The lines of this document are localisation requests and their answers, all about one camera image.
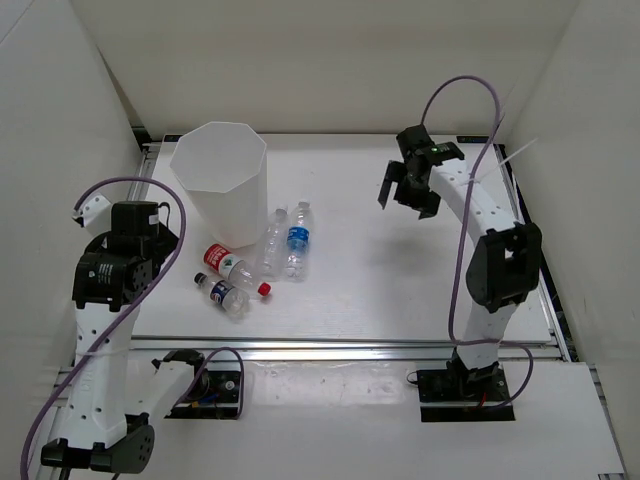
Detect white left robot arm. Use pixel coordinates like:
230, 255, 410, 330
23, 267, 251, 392
40, 195, 210, 474

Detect aluminium table frame rail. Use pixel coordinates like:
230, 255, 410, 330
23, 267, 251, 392
49, 132, 601, 480

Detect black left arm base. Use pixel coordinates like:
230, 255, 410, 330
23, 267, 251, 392
166, 366, 244, 420

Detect white octagonal plastic bin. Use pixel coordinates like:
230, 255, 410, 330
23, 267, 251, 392
170, 122, 268, 248

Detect red label plastic bottle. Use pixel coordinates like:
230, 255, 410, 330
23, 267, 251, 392
203, 243, 271, 297

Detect dark blue label bottle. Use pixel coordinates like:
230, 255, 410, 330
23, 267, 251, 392
194, 272, 250, 317

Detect clear unlabelled plastic bottle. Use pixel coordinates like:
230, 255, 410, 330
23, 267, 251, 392
257, 206, 290, 280

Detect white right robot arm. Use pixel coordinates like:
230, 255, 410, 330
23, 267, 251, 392
378, 125, 542, 400

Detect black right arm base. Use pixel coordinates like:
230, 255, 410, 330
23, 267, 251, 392
406, 368, 515, 423

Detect light blue label bottle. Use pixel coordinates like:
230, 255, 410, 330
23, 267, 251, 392
285, 200, 314, 281

